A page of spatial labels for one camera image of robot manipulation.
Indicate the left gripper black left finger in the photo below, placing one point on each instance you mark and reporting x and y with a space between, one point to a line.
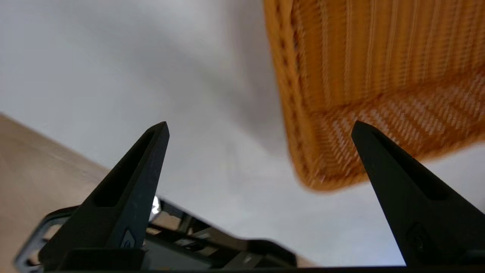
121 197

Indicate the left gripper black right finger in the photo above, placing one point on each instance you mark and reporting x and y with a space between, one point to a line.
416 212

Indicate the orange wicker basket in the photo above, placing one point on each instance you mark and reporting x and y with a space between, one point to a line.
360 76

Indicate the black metal robot chassis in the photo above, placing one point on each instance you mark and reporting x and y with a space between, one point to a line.
227 254

